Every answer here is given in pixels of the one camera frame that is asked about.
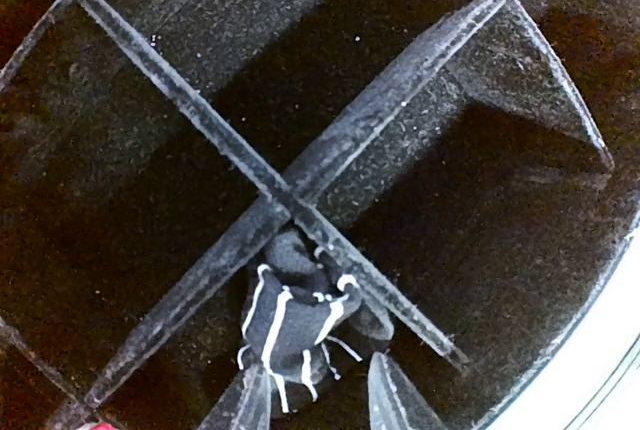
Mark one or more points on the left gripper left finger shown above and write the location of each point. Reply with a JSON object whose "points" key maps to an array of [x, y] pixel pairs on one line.
{"points": [[244, 405]]}

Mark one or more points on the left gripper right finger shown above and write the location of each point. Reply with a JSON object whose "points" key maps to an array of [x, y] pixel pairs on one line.
{"points": [[394, 402]]}

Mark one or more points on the striped black white sock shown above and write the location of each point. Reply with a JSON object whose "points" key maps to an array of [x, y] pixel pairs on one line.
{"points": [[300, 304]]}

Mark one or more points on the red Santa Christmas sock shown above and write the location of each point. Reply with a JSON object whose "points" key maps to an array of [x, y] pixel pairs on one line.
{"points": [[101, 426]]}

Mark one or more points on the black display box glass lid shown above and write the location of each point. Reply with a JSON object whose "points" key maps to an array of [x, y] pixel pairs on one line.
{"points": [[475, 163]]}

